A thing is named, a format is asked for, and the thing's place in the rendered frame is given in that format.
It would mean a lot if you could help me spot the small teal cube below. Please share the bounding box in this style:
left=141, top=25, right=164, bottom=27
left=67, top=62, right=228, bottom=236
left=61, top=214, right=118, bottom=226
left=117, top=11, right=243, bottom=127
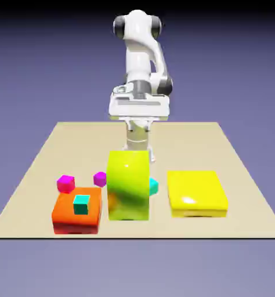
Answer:
left=73, top=194, right=91, bottom=216
left=149, top=178, right=160, bottom=197

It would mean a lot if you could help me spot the small magenta cube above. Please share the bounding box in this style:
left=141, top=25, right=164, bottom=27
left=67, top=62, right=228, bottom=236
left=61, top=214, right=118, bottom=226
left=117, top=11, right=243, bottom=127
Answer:
left=93, top=171, right=107, bottom=188
left=56, top=175, right=76, bottom=194

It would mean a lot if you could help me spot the large lime green box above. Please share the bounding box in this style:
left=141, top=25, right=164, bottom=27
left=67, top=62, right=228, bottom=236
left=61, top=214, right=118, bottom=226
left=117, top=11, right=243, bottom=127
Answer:
left=106, top=150, right=151, bottom=222

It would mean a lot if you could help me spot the large orange box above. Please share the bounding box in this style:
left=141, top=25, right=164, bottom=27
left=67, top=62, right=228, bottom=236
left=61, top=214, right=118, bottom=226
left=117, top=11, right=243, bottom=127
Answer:
left=51, top=187, right=103, bottom=235

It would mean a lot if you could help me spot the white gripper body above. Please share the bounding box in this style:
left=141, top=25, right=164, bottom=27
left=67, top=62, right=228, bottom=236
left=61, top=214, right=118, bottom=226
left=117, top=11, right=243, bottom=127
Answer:
left=108, top=92, right=171, bottom=122

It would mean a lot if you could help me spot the large yellow box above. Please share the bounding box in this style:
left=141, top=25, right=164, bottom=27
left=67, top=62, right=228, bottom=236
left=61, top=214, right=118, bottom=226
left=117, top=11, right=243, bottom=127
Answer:
left=167, top=171, right=229, bottom=219

